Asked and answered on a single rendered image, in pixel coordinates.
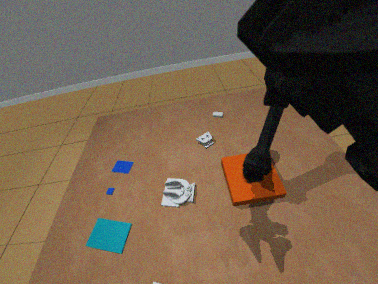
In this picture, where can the blue flat square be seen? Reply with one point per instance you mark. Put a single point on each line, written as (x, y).
(122, 167)

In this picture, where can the teal square plate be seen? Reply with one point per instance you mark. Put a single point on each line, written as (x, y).
(109, 235)

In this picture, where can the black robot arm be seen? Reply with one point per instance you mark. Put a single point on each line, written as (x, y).
(258, 160)

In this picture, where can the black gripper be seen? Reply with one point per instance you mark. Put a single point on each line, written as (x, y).
(327, 51)

